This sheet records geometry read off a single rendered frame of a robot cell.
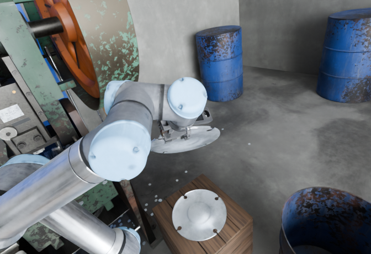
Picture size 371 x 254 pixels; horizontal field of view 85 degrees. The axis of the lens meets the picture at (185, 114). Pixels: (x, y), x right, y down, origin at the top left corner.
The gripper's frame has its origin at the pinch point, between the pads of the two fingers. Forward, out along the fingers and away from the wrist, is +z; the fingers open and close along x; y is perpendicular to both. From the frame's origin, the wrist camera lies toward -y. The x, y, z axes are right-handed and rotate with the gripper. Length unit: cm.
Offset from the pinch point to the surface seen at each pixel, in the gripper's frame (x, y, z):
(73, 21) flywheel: -61, 24, 7
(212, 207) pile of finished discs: 37, -10, 48
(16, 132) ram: -26, 60, 21
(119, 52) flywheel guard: -33.7, 10.7, -4.1
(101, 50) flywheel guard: -33.4, 16.1, -7.7
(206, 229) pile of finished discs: 43, -2, 41
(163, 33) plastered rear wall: -151, -52, 149
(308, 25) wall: -102, -244, 136
